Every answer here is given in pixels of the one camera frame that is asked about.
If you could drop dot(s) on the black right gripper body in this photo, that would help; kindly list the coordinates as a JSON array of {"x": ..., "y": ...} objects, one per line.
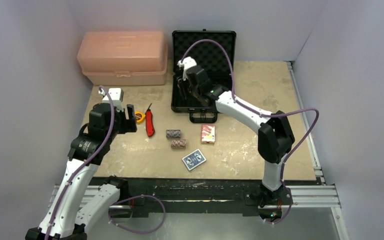
[{"x": 184, "y": 86}]

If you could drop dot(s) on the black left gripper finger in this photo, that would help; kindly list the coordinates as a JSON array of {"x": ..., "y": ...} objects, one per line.
[
  {"x": 130, "y": 111},
  {"x": 131, "y": 126}
]

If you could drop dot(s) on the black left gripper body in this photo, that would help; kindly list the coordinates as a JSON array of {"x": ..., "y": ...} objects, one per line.
[{"x": 120, "y": 125}]

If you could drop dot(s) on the black poker set case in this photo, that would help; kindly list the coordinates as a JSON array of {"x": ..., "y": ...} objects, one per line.
[{"x": 214, "y": 51}]

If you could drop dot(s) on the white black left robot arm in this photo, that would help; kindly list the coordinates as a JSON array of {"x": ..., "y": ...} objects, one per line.
[{"x": 86, "y": 154}]

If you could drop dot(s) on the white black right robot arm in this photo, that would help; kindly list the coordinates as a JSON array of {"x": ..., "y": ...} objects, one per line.
[{"x": 275, "y": 137}]

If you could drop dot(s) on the yellow tape measure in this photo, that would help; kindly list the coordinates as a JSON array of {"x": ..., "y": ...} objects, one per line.
[{"x": 140, "y": 117}]

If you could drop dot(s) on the red folding utility knife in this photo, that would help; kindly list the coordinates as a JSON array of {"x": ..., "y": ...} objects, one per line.
[{"x": 149, "y": 125}]

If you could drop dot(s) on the red playing card deck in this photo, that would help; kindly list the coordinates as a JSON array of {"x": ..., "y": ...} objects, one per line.
[{"x": 208, "y": 134}]

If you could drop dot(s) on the pink translucent plastic toolbox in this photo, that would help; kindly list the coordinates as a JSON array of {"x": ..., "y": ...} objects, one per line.
[{"x": 124, "y": 58}]

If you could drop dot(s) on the blue playing card deck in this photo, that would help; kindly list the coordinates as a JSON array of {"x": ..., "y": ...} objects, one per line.
[{"x": 194, "y": 159}]

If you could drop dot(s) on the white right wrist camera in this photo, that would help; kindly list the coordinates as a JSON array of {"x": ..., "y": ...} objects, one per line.
[{"x": 185, "y": 64}]

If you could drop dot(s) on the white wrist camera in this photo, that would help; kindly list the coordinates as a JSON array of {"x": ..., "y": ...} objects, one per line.
[
  {"x": 116, "y": 95},
  {"x": 185, "y": 64}
]

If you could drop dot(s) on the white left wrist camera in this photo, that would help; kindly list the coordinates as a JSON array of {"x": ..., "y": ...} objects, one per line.
[{"x": 116, "y": 95}]

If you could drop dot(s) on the black aluminium base frame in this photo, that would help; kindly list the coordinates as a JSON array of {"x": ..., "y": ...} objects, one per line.
[{"x": 221, "y": 196}]

